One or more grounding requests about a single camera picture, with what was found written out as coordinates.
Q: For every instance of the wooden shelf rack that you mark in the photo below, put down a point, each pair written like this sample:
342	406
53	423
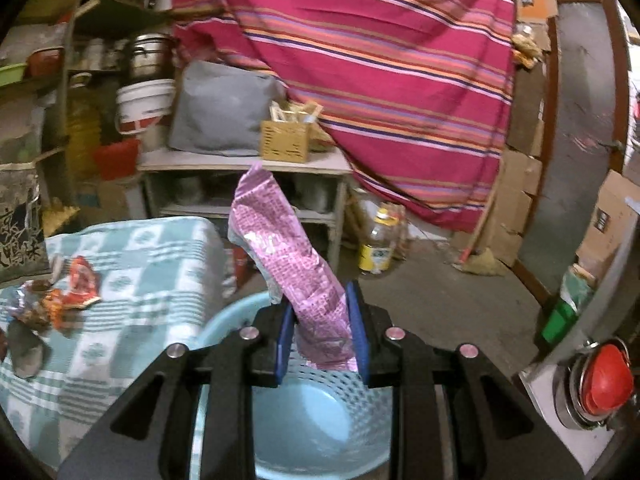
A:
65	25

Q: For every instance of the wooden side table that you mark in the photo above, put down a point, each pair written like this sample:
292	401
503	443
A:
240	165

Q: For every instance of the red white crumpled wrapper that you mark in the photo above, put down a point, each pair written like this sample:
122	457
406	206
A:
82	280

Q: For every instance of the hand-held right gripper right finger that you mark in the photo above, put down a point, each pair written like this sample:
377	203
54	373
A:
357	330

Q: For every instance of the grey door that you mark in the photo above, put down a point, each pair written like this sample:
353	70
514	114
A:
580	85

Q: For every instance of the straw broom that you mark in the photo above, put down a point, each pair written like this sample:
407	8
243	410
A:
482	262

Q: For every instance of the dark printed bag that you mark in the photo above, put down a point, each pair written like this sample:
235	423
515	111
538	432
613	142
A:
20	225

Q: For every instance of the brown cardboard box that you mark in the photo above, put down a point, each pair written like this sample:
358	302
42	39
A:
610	220

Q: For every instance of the light blue plastic basket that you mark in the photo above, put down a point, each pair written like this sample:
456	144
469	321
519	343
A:
310	420

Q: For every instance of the pink foil wrapper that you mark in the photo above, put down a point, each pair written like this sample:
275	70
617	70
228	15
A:
300	280

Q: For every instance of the grey cushion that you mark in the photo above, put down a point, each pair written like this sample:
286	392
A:
220	110

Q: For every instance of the dark brown crumpled wrapper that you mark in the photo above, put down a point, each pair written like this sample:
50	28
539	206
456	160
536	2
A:
35	307

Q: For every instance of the yellow oil jug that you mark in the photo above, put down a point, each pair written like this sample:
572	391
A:
82	140

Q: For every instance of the clear plastic oil bottle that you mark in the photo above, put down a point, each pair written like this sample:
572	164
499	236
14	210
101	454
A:
377	245

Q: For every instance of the green white checked tablecloth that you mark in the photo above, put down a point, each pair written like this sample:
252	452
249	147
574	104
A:
140	310

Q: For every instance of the green plastic basin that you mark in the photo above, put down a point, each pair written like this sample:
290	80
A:
12	72

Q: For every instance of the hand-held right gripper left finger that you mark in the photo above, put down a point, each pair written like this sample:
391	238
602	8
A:
284	345

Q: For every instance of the steel pot with red lid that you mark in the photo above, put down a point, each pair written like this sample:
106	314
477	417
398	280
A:
605	380

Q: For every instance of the stack of flattened cardboard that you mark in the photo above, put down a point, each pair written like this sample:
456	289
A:
515	200

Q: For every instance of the yellow woven box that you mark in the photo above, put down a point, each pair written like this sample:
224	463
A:
285	142

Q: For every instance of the grey crumpled wrapper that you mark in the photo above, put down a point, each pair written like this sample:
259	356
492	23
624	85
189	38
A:
27	355

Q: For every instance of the white plastic bucket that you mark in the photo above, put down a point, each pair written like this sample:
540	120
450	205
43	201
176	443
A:
145	102

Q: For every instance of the red striped cloth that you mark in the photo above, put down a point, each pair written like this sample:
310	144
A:
375	60

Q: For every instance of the red plastic basin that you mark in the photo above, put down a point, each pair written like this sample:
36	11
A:
115	157

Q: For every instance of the green plastic container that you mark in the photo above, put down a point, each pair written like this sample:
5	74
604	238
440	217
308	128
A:
560	322

